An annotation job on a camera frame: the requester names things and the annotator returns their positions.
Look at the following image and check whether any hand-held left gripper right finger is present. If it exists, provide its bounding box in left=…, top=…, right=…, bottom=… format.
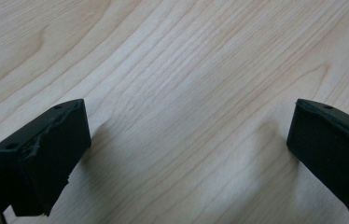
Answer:
left=286, top=98, right=349, bottom=216

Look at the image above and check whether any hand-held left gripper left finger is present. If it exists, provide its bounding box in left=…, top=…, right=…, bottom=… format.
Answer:
left=0, top=98, right=92, bottom=217

